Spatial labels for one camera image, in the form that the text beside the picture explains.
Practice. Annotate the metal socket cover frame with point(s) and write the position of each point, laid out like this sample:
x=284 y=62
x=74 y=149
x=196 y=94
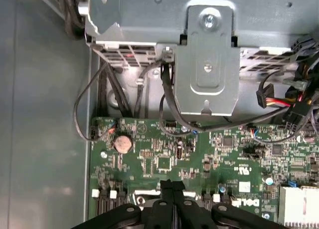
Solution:
x=147 y=192

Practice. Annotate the round coin battery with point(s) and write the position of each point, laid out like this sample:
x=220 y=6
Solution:
x=122 y=144

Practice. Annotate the silver metal drive cage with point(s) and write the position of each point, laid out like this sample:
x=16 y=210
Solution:
x=207 y=89

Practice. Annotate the green motherboard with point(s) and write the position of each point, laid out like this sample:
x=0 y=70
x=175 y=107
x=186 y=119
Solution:
x=199 y=164

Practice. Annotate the RAM slot white clip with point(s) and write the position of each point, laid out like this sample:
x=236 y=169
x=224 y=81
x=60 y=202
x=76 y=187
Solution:
x=113 y=194
x=216 y=197
x=96 y=193

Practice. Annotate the silver finned heatsink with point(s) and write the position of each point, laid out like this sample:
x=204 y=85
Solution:
x=291 y=206

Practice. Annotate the black open PC case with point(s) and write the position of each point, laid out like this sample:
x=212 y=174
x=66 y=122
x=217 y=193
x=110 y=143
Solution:
x=45 y=114

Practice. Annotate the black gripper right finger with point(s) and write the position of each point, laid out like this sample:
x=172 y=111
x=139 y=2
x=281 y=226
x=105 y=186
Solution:
x=178 y=194

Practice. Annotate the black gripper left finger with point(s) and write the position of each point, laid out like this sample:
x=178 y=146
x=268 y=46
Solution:
x=167 y=194

